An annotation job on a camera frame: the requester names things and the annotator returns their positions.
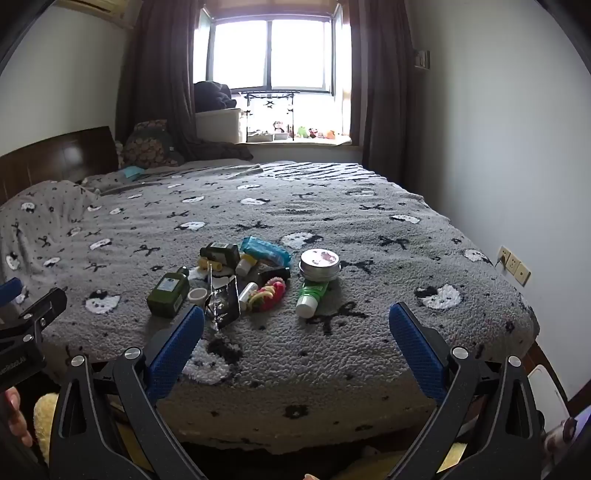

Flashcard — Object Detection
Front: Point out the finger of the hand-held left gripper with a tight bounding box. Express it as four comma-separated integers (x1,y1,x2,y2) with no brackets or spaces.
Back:
0,287,68,344
0,278,24,308

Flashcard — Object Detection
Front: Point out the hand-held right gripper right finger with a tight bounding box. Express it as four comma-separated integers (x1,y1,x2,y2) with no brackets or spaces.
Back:
389,302,543,480

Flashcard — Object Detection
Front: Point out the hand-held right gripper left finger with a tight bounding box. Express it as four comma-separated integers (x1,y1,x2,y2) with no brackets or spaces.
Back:
48,305,206,480

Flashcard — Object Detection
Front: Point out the green square bottle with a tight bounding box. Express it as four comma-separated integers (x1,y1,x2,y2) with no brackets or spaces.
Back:
147,267,191,318

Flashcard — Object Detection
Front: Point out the black foil sachet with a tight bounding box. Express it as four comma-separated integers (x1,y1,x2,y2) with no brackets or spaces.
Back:
204,276,243,330

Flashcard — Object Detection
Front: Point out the small white bottle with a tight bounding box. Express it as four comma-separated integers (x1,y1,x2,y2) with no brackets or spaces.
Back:
238,282,259,311

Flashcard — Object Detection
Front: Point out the red yellow knitted toy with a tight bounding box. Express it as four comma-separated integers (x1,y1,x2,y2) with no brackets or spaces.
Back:
247,276,288,312

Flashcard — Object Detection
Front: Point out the green white tube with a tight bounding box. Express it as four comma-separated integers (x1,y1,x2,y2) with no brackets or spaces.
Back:
295,279,331,319

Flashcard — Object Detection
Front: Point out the small black jar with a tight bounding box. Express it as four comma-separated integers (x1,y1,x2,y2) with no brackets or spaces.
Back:
259,268,291,287

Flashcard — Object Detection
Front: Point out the round metal tin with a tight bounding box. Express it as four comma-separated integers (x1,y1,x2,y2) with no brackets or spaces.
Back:
298,248,342,281

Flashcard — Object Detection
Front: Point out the blue wipes packet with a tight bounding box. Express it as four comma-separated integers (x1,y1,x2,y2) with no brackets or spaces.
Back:
240,236,293,268

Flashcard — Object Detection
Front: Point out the person's left hand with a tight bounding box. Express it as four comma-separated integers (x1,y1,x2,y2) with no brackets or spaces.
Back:
4,385,34,446

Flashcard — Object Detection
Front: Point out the white appliance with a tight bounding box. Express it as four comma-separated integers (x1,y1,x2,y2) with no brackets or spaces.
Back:
526,364,568,416

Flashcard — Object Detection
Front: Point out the dark wooden headboard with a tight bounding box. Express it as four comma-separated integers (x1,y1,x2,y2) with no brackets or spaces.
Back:
0,126,120,204

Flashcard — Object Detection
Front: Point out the grey patterned pillow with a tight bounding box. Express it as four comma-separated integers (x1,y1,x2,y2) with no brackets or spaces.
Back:
85,168,153,192

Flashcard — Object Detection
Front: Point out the grey printed blanket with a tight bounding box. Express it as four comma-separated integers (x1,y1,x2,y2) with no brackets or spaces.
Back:
0,161,541,455

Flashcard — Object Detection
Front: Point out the patterned brown pillow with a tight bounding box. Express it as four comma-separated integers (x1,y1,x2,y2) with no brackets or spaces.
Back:
124,120,185,168

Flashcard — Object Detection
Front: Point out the dark brown cloth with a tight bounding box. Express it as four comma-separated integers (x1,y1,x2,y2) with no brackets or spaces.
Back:
182,137,254,162

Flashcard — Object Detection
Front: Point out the striped bed sheet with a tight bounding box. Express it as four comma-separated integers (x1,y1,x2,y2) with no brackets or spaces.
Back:
263,162,370,178

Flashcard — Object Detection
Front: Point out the white storage box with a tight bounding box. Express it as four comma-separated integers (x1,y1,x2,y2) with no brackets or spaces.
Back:
195,109,243,144

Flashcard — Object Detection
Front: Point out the dark brown curtain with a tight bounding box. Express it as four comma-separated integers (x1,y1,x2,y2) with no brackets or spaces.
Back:
117,0,206,153
348,0,423,174

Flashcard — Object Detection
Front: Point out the black drying rack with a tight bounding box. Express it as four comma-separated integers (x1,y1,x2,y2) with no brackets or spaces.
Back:
239,91,297,141

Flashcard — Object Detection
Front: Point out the window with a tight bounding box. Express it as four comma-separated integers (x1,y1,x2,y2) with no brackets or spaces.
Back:
193,4,352,95

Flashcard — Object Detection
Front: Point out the wall air conditioner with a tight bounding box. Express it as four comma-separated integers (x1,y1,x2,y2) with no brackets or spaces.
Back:
65,0,141,31

